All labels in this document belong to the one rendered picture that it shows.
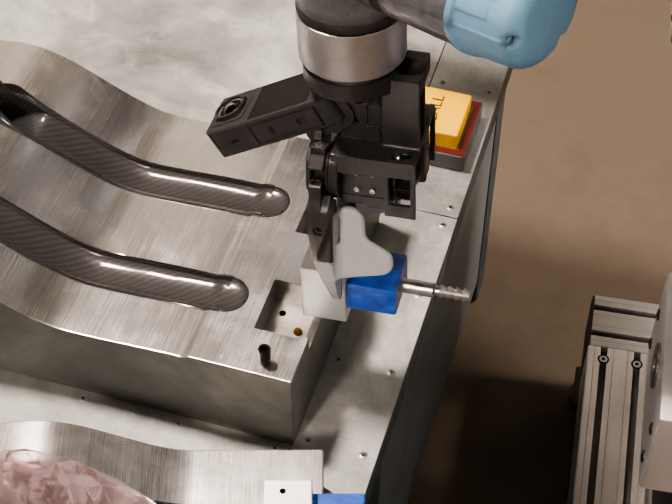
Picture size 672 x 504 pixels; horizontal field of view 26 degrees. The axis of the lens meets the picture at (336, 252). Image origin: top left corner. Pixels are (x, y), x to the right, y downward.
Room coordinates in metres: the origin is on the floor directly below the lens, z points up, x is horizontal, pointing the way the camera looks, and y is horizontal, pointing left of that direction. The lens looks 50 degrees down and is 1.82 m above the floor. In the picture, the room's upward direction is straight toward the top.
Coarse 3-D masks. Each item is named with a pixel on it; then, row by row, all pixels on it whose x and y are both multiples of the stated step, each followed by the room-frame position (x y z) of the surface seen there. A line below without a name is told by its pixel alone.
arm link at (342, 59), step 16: (304, 32) 0.74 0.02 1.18; (320, 32) 0.73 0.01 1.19; (384, 32) 0.73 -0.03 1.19; (400, 32) 0.74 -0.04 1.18; (304, 48) 0.74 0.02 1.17; (320, 48) 0.73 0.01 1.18; (336, 48) 0.72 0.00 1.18; (352, 48) 0.72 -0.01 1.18; (368, 48) 0.72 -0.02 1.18; (384, 48) 0.73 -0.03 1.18; (400, 48) 0.74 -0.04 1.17; (304, 64) 0.74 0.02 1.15; (320, 64) 0.73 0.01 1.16; (336, 64) 0.72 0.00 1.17; (352, 64) 0.72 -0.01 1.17; (368, 64) 0.72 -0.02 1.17; (384, 64) 0.73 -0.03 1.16; (336, 80) 0.72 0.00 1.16; (352, 80) 0.72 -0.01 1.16; (368, 80) 0.72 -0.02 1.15
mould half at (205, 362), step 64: (0, 64) 0.98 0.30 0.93; (64, 64) 0.99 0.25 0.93; (0, 128) 0.90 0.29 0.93; (128, 128) 0.94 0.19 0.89; (192, 128) 0.95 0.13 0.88; (0, 192) 0.83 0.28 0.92; (64, 192) 0.85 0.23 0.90; (128, 192) 0.87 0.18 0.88; (0, 256) 0.77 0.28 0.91; (192, 256) 0.79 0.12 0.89; (256, 256) 0.79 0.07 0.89; (0, 320) 0.73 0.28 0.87; (64, 320) 0.73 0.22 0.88; (128, 320) 0.73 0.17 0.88; (192, 320) 0.73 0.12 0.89; (256, 320) 0.72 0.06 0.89; (320, 320) 0.73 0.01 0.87; (64, 384) 0.72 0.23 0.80; (128, 384) 0.70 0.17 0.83; (192, 384) 0.69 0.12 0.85; (256, 384) 0.67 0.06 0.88
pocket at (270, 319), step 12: (276, 288) 0.77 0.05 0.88; (288, 288) 0.76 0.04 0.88; (300, 288) 0.76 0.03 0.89; (276, 300) 0.77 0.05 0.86; (288, 300) 0.76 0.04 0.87; (300, 300) 0.76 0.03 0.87; (264, 312) 0.74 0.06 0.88; (276, 312) 0.75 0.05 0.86; (288, 312) 0.75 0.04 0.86; (300, 312) 0.75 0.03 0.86; (264, 324) 0.74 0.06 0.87; (276, 324) 0.74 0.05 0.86; (288, 324) 0.74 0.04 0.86; (300, 324) 0.74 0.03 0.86; (312, 324) 0.73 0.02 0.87; (300, 336) 0.73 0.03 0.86; (312, 336) 0.72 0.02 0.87
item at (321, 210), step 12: (312, 180) 0.72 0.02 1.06; (312, 192) 0.71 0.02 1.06; (324, 192) 0.72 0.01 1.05; (312, 204) 0.71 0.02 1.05; (324, 204) 0.71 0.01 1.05; (336, 204) 0.72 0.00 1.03; (312, 216) 0.70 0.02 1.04; (324, 216) 0.70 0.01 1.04; (312, 228) 0.70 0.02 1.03; (324, 228) 0.70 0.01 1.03; (312, 240) 0.70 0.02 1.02; (324, 240) 0.70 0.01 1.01; (312, 252) 0.70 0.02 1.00; (324, 252) 0.70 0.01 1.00
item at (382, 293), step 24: (312, 264) 0.73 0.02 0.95; (312, 288) 0.72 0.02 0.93; (360, 288) 0.72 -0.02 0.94; (384, 288) 0.71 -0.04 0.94; (408, 288) 0.72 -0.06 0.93; (432, 288) 0.72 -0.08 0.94; (456, 288) 0.72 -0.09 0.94; (312, 312) 0.72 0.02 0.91; (336, 312) 0.71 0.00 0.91; (384, 312) 0.71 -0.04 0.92
